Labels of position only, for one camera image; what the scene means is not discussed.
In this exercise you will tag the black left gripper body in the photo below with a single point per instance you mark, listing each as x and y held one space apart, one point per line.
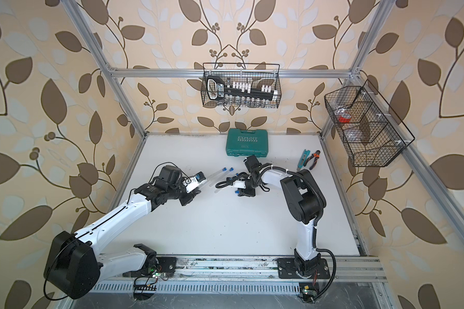
185 197

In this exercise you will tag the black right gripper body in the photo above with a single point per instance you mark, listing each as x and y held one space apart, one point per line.
250 190

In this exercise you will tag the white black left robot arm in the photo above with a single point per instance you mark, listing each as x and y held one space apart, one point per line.
76 262

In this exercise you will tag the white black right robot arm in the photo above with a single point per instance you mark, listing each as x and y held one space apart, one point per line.
304 200

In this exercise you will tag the green plastic tool case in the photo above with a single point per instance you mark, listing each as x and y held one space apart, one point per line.
244 143

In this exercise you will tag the teal utility knife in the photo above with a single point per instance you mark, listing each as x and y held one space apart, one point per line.
303 159

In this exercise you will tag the socket set on holder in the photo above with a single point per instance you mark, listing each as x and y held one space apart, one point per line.
219 88

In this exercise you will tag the red item in basket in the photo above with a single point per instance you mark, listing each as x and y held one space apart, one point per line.
342 116

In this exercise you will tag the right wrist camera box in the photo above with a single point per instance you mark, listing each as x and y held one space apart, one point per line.
242 183

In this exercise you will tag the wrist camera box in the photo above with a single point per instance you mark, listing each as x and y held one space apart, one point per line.
242 183
193 182

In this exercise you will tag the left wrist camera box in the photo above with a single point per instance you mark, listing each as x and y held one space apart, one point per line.
193 182

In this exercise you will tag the black wire basket back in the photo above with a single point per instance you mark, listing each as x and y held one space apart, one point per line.
240 70

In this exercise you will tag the black wire basket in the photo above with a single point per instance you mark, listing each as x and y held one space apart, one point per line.
240 70
376 134

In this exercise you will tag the black wire basket right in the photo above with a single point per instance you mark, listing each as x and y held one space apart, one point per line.
376 134

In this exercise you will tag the aluminium frame post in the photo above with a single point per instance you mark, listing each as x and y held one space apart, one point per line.
344 32

